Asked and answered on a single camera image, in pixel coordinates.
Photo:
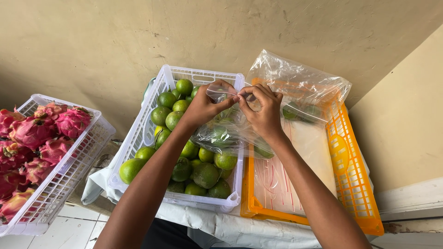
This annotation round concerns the person's left hand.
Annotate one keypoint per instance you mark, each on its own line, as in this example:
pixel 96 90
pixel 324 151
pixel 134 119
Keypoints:
pixel 202 107

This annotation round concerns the person's right hand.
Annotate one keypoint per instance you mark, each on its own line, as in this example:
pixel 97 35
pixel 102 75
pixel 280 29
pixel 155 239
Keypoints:
pixel 264 116

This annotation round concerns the clear zip plastic bag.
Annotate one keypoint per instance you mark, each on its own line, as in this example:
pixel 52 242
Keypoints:
pixel 228 133

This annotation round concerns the green lime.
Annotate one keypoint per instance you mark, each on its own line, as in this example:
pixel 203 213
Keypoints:
pixel 264 152
pixel 290 111
pixel 218 135
pixel 312 113

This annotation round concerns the large crumpled clear plastic bag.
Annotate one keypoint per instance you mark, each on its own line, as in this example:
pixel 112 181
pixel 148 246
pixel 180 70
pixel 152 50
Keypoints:
pixel 304 90

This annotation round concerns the green plastic object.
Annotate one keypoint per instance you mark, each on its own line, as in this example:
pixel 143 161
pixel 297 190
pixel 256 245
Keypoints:
pixel 146 90

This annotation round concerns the stack of flat clear bags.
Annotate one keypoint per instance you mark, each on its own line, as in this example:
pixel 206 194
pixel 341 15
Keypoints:
pixel 301 162

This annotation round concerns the white plastic basket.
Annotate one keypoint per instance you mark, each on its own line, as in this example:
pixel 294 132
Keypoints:
pixel 65 176
pixel 145 135

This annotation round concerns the heap of green limes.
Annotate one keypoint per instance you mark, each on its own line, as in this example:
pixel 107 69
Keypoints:
pixel 204 173

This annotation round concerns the orange plastic basket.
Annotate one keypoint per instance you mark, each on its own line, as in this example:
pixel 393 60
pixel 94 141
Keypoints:
pixel 349 173

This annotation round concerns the white table cloth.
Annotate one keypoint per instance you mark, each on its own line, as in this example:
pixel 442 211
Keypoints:
pixel 242 228

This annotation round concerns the person's black clothing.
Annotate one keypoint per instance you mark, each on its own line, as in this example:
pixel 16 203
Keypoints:
pixel 169 237

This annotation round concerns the heap of pink dragon fruits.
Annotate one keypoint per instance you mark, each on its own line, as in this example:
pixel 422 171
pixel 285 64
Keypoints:
pixel 31 145

